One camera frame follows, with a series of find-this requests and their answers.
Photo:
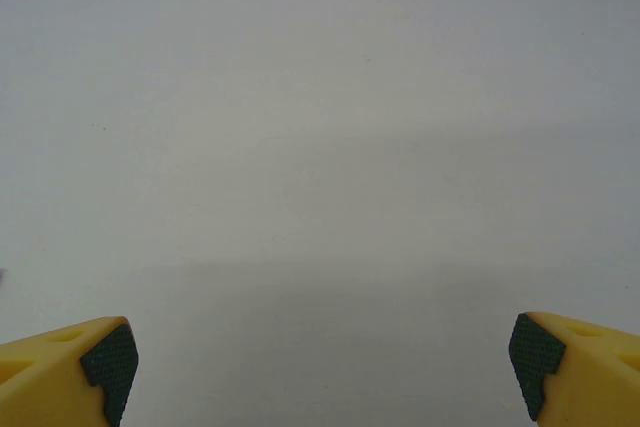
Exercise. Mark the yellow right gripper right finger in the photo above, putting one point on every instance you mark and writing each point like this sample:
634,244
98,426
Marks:
590,377

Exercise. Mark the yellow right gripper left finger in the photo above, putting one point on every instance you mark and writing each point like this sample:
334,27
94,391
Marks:
45,382

